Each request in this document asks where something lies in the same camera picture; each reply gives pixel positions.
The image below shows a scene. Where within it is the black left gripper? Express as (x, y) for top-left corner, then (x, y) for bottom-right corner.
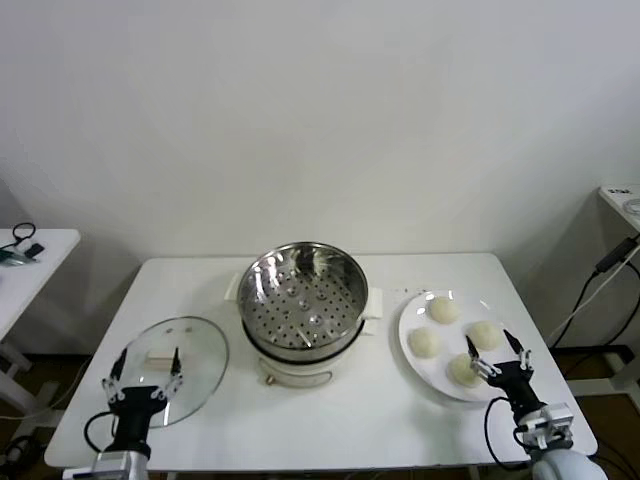
(102, 347), (184, 454)

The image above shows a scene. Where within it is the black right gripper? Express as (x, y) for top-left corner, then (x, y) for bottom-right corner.
(465, 328), (546, 419)

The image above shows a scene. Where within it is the white steamed baozi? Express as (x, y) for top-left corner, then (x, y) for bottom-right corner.
(446, 352), (484, 389)
(466, 320), (504, 351)
(429, 296), (460, 325)
(408, 327), (442, 360)

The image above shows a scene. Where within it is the round glass pot lid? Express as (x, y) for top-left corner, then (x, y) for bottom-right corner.
(108, 315), (230, 430)

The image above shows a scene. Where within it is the stainless steel steamer basket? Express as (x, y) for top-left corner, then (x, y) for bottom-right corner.
(227, 241), (385, 362)

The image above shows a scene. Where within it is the white round plate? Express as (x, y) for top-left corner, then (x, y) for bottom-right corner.
(398, 289), (525, 404)

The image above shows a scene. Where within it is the black power adapter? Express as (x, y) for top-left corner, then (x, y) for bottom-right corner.
(593, 237), (637, 275)

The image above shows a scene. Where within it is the white side table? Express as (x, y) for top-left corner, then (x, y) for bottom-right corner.
(0, 228), (81, 416)

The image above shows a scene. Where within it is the white shelf stand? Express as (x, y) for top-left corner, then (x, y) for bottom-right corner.
(564, 183), (640, 399)

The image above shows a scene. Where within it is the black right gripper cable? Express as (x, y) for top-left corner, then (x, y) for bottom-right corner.
(486, 394), (532, 464)

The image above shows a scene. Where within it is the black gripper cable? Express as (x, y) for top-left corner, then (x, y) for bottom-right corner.
(83, 411), (119, 457)
(486, 394), (532, 464)

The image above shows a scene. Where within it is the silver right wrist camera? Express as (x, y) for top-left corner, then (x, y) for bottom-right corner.
(516, 402), (575, 450)

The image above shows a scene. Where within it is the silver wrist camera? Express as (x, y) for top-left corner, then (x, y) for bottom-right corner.
(516, 402), (575, 450)
(91, 451), (135, 477)

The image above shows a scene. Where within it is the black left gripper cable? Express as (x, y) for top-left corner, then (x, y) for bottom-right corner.
(83, 411), (119, 457)

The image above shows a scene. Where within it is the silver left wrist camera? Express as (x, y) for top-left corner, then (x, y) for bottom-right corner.
(91, 451), (135, 477)

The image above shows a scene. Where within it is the black power cable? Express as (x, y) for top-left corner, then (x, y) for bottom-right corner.
(547, 269), (601, 347)

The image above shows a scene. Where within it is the white power cable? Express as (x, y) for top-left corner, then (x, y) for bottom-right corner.
(549, 249), (640, 342)

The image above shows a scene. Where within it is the black looped cable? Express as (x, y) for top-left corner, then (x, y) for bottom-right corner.
(0, 223), (37, 251)

